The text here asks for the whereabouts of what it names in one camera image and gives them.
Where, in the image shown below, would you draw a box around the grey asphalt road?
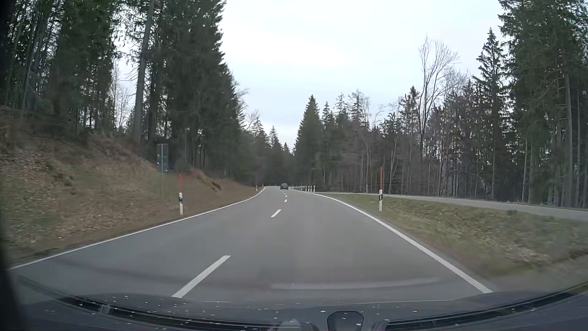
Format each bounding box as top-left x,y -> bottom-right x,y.
10,186 -> 494,305

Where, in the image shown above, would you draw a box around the road sign seen from behind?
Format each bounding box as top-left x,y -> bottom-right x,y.
156,143 -> 169,198

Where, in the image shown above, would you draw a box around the road markings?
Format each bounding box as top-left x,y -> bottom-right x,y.
10,186 -> 493,299

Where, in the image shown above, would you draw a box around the car's own bonnet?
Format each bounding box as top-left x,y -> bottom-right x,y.
9,275 -> 588,331

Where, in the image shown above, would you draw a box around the conifer and bare tree wood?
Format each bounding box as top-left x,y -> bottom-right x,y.
292,0 -> 588,208

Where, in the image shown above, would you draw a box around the grass verge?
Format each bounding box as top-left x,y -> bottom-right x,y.
322,192 -> 588,295

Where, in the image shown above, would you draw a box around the leaf-covered earth bank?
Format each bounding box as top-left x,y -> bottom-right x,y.
0,107 -> 258,265

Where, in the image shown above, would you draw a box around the grey side path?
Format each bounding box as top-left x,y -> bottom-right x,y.
294,186 -> 588,222

